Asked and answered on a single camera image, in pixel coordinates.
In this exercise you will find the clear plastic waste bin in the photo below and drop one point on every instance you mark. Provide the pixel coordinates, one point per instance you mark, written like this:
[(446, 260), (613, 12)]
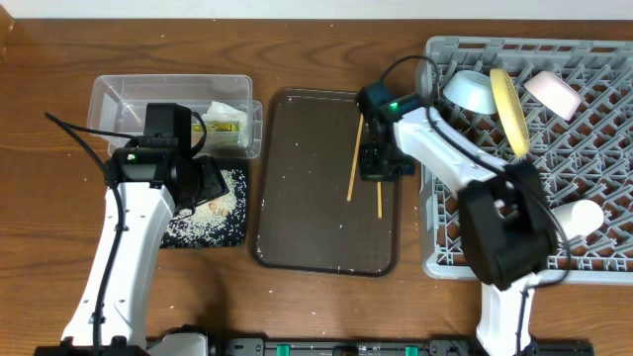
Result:
[(118, 105)]

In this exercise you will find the green snack wrapper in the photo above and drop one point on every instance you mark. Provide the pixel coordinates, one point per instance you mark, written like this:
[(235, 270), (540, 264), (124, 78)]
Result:
[(217, 127)]

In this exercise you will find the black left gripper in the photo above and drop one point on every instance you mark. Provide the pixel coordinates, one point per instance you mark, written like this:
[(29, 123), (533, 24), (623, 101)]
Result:
[(216, 185)]

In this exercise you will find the white rice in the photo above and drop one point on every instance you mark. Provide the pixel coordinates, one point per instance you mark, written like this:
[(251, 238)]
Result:
[(217, 222)]

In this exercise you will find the black food waste tray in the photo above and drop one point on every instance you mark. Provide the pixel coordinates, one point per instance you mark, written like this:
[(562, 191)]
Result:
[(237, 207)]

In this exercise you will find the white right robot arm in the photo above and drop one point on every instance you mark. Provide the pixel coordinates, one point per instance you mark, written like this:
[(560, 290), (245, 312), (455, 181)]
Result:
[(507, 231)]

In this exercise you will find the white tissue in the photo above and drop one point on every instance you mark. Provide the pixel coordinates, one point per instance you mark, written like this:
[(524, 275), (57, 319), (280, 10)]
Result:
[(221, 112)]

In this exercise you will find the peanut shells pile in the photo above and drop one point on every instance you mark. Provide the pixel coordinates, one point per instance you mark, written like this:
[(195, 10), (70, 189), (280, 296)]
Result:
[(219, 208)]

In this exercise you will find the wooden chopstick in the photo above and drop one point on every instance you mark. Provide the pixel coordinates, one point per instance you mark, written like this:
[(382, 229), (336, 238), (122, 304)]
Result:
[(355, 159), (379, 200)]

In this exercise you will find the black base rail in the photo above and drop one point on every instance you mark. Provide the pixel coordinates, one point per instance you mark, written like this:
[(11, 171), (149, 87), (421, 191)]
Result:
[(260, 347)]

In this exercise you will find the white cup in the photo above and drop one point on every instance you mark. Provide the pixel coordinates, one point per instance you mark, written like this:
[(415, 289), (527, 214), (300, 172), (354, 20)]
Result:
[(578, 219)]

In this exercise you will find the light blue bowl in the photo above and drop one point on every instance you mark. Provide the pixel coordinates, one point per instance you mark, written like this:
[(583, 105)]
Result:
[(472, 91)]

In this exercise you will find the pink bowl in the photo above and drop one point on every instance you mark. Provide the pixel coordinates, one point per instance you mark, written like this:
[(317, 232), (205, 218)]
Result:
[(554, 93)]

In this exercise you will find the dark brown serving tray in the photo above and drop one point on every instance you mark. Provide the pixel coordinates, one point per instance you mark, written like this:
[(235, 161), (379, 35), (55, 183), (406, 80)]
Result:
[(304, 221)]

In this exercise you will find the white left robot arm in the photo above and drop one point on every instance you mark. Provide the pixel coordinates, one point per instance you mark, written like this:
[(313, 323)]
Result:
[(148, 186)]

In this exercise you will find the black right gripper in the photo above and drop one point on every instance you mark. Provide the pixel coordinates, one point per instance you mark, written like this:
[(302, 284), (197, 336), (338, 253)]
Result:
[(378, 165)]

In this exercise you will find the grey dishwasher rack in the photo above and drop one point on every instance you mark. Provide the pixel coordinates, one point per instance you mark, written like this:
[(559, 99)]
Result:
[(587, 157)]

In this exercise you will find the yellow round plate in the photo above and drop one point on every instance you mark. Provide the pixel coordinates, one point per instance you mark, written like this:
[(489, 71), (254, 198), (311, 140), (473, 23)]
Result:
[(510, 112)]

